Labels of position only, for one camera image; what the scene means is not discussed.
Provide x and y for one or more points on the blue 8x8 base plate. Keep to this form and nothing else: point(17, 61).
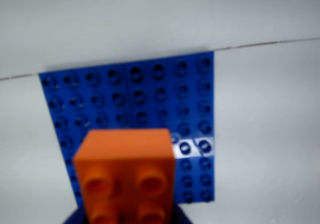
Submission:
point(150, 96)

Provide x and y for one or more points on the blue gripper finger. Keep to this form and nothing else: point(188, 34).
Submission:
point(78, 217)
point(178, 215)

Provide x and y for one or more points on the white foam board sheet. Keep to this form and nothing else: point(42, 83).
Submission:
point(150, 16)
point(262, 134)

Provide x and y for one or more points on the orange 2x4 block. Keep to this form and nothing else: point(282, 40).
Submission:
point(125, 154)

